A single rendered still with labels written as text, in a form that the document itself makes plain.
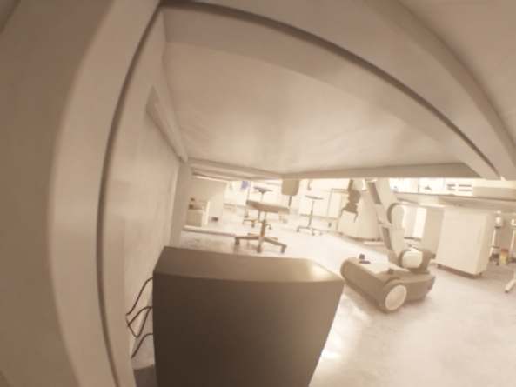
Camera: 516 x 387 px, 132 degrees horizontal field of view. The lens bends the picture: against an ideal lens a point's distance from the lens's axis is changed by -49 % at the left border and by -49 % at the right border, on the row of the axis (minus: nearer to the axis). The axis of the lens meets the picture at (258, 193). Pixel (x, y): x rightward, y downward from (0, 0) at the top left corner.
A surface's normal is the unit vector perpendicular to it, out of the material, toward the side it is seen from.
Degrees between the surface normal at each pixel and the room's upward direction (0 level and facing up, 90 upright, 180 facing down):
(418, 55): 180
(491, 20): 180
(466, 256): 90
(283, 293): 90
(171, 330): 90
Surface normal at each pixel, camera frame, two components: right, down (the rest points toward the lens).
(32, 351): 0.27, 0.05
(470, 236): -0.95, -0.15
